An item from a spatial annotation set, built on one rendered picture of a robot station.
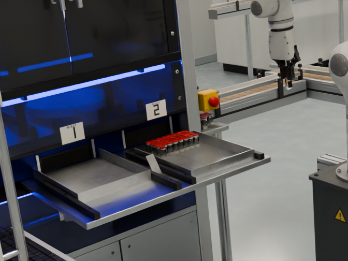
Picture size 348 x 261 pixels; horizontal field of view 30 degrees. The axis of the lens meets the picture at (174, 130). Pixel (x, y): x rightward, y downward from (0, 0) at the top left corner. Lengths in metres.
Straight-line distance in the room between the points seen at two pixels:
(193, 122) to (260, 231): 1.34
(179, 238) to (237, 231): 1.16
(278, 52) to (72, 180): 0.80
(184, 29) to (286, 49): 0.43
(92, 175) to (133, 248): 0.40
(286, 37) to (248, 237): 1.70
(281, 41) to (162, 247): 0.92
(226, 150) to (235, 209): 1.70
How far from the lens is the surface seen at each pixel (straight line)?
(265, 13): 2.08
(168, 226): 2.52
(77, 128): 2.21
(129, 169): 2.19
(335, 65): 1.89
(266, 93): 2.84
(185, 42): 2.40
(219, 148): 2.30
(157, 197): 1.95
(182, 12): 2.38
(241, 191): 4.21
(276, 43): 2.18
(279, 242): 3.55
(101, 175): 2.18
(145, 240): 2.48
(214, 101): 2.47
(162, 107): 2.37
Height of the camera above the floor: 1.62
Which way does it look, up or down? 17 degrees down
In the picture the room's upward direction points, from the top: 6 degrees counter-clockwise
